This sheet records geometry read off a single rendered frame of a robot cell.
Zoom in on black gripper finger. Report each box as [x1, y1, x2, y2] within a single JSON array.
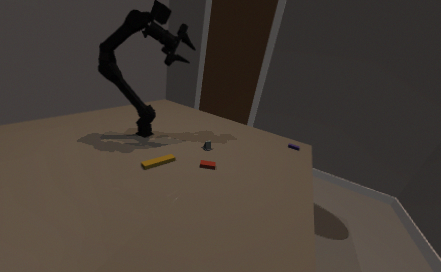
[[173, 55, 190, 64], [182, 32, 196, 51]]

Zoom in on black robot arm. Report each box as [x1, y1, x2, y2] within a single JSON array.
[[98, 0, 171, 138]]

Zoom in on small purple block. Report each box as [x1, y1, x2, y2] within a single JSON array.
[[288, 143, 299, 150]]

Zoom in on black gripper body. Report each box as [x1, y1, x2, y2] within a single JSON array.
[[158, 24, 189, 66]]

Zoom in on red rectangular bar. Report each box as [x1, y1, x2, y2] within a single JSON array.
[[200, 160, 216, 169]]

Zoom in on olive yellow bar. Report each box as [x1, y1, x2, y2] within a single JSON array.
[[141, 154, 176, 170]]

